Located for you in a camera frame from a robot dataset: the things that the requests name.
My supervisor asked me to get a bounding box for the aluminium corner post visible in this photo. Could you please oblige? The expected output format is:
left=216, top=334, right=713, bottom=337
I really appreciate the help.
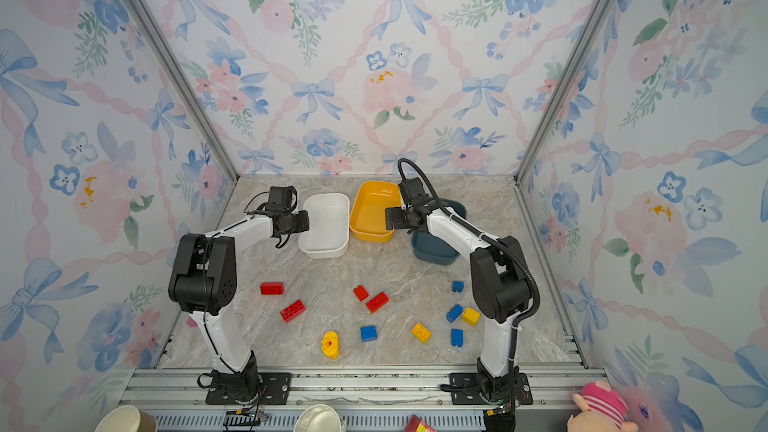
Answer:
left=514, top=0, right=616, bottom=185
left=125, top=0, right=239, bottom=182

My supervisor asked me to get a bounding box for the small red lego brick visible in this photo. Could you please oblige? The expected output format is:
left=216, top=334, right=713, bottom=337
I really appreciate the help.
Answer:
left=353, top=285, right=369, bottom=302

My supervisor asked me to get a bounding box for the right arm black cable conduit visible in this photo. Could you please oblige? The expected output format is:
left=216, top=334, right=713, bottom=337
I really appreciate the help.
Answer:
left=397, top=157, right=541, bottom=373

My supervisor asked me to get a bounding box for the long red lego brick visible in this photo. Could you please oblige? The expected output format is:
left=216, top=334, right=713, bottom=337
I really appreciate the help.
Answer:
left=280, top=300, right=306, bottom=323

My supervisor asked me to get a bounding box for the dark teal plastic container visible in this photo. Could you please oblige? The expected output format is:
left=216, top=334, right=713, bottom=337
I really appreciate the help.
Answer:
left=411, top=231, right=460, bottom=266

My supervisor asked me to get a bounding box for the yellow duck lego piece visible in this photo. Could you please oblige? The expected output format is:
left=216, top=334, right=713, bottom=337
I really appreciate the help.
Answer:
left=321, top=331, right=340, bottom=360

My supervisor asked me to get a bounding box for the right aluminium corner post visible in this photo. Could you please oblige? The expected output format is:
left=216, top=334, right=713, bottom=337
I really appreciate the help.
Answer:
left=514, top=0, right=616, bottom=185

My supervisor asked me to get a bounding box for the pink plush toy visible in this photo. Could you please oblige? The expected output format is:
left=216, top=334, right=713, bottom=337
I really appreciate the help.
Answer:
left=566, top=380, right=639, bottom=432

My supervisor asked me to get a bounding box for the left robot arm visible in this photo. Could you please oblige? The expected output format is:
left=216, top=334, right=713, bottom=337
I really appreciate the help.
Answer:
left=168, top=210, right=310, bottom=404

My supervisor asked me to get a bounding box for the red packet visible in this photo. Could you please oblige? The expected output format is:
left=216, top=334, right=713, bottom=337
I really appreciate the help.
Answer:
left=404, top=415, right=435, bottom=432

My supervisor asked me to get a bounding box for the yellow lego brick cube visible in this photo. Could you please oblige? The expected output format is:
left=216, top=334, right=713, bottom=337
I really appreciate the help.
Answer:
left=461, top=307, right=481, bottom=327

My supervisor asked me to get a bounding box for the aluminium mounting rail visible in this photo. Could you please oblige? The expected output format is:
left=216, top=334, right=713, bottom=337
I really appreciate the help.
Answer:
left=119, top=362, right=607, bottom=412

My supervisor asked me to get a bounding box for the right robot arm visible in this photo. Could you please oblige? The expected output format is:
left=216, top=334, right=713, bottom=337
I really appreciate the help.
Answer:
left=385, top=205, right=541, bottom=403

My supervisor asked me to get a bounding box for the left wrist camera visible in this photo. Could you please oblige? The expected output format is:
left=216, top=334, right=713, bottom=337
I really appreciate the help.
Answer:
left=264, top=186, right=298, bottom=213

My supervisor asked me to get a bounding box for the white bowl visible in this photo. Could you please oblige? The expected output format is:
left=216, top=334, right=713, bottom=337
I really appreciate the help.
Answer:
left=293, top=404, right=346, bottom=432

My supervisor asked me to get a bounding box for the yellow plastic container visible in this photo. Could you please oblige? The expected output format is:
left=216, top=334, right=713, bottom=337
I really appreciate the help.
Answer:
left=349, top=181, right=401, bottom=243

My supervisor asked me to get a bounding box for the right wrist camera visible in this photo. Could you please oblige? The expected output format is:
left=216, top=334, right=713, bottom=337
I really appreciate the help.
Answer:
left=398, top=178, right=430, bottom=208

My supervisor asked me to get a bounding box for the yellow lego brick flat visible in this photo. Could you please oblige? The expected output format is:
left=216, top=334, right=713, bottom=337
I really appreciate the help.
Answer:
left=411, top=322, right=432, bottom=344

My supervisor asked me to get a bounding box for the white plastic container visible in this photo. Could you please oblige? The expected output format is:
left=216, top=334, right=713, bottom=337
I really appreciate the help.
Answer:
left=298, top=193, right=350, bottom=259

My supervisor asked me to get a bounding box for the left aluminium corner post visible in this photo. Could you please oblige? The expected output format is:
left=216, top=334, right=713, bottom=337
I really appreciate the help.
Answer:
left=125, top=0, right=239, bottom=182

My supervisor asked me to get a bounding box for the paper cup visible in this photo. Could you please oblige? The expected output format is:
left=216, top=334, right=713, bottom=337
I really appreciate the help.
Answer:
left=95, top=405, right=158, bottom=432

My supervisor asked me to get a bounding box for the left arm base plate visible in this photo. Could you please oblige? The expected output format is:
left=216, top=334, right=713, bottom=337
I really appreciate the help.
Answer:
left=205, top=372, right=292, bottom=406

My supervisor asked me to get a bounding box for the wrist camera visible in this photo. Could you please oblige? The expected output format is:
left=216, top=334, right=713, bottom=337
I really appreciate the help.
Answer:
left=264, top=186, right=298, bottom=213
left=398, top=178, right=430, bottom=208

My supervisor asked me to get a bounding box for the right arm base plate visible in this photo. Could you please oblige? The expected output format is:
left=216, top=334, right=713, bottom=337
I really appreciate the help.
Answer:
left=440, top=371, right=533, bottom=406

